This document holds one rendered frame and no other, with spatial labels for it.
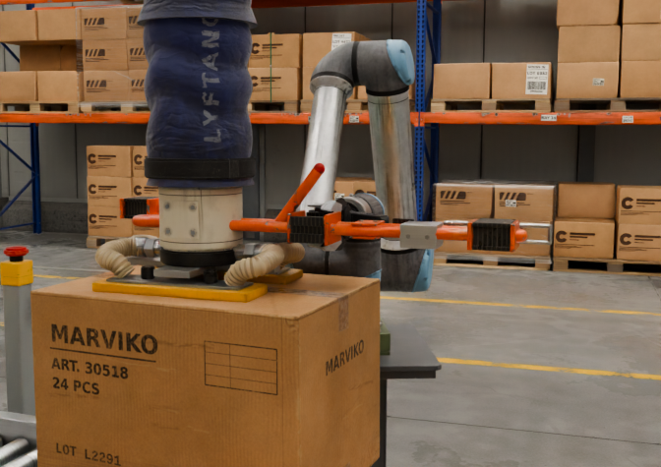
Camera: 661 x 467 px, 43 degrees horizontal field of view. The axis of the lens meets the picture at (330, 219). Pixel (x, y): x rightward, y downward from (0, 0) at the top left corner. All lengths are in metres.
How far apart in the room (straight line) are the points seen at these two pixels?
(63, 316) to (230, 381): 0.39
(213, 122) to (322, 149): 0.49
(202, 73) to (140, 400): 0.63
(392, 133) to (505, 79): 6.55
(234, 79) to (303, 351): 0.55
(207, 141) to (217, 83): 0.11
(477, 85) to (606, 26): 1.35
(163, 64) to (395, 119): 0.77
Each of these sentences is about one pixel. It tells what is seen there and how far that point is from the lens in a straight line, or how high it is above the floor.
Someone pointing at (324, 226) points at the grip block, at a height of 1.21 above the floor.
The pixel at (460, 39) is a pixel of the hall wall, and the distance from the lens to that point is 10.12.
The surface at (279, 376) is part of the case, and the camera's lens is 1.47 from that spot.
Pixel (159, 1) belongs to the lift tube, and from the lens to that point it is 1.66.
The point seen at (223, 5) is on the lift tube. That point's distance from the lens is 1.64.
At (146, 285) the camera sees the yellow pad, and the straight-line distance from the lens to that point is 1.65.
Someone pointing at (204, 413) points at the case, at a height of 0.87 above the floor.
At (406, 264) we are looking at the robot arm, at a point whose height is 1.01.
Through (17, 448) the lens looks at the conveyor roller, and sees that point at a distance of 2.45.
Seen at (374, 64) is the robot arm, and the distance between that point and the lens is 2.16.
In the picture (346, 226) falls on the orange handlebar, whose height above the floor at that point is 1.21.
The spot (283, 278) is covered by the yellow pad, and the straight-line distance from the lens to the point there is 1.72.
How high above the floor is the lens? 1.38
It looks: 6 degrees down
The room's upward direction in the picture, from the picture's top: straight up
